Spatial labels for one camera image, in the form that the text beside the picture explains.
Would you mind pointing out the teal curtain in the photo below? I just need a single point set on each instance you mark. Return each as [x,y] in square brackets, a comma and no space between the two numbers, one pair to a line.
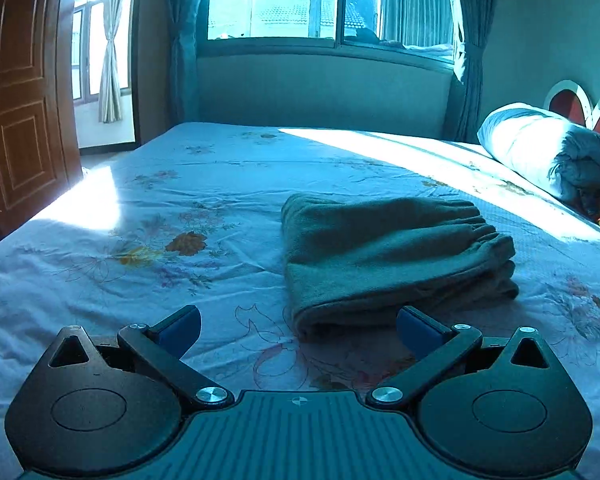
[183,78]
[473,21]

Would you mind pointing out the large bedroom window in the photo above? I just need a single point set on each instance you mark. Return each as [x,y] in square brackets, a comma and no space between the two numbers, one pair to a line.
[327,23]

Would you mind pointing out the teal right curtain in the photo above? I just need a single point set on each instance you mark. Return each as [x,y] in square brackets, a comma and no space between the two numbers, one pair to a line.
[473,21]

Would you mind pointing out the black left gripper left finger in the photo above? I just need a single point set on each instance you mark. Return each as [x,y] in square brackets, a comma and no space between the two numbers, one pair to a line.
[157,351]

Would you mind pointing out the brown wooden door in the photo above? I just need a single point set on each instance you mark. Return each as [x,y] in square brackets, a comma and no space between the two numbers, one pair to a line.
[39,154]

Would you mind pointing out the rolled light blue quilt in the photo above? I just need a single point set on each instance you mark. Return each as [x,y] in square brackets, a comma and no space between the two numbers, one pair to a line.
[556,155]

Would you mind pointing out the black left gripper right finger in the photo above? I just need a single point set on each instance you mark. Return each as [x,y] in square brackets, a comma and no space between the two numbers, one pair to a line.
[438,349]

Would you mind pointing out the white hallway curtain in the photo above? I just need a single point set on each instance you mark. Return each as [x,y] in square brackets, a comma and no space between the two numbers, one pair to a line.
[109,95]

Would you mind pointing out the white red headboard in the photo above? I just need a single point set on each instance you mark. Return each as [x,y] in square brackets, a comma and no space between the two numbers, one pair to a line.
[569,100]

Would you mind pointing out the teal left curtain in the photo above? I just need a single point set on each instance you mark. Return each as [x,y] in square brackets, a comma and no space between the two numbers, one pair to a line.
[183,78]

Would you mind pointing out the hallway window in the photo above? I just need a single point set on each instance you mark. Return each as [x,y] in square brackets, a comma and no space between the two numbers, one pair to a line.
[88,48]

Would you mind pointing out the sheer striped window curtain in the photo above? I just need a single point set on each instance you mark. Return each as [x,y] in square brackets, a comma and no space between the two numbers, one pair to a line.
[416,23]

